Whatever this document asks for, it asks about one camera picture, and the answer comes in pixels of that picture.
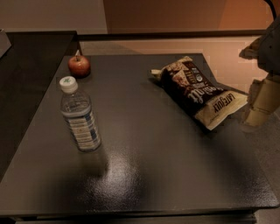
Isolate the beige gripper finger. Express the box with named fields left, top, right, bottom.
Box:
left=243, top=73, right=280, bottom=127
left=239, top=38, right=261, bottom=60

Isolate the clear plastic water bottle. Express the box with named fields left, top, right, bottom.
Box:
left=59, top=76, right=102, bottom=151

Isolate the black cable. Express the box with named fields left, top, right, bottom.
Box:
left=263, top=0, right=278, bottom=21

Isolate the brown snack chip bag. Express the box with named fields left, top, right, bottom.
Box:
left=150, top=56, right=247, bottom=130

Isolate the red apple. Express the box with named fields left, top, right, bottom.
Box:
left=67, top=50, right=91, bottom=79

